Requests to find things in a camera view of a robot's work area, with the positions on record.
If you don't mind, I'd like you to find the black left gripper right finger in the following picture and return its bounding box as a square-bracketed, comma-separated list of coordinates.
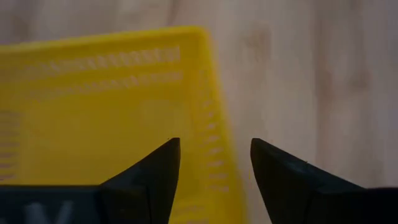
[251, 138, 398, 224]

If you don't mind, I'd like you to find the yellow plastic slotted basket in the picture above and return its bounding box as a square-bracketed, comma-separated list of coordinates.
[0, 26, 249, 224]

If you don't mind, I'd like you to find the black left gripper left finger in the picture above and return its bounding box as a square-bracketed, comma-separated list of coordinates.
[0, 138, 181, 224]

